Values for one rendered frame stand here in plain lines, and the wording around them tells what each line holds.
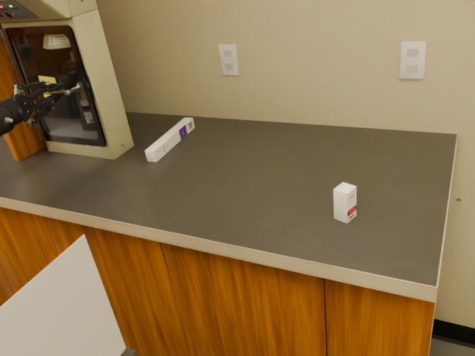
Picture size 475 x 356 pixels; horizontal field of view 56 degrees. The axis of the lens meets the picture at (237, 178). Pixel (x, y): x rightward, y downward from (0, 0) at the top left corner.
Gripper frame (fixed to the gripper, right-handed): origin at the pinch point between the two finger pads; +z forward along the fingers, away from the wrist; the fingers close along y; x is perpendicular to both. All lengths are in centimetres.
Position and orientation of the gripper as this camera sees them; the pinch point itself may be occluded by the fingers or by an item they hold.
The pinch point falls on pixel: (56, 90)
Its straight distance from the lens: 153.4
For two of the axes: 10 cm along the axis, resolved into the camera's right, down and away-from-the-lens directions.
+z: 4.3, -4.9, 7.6
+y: -1.2, -8.6, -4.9
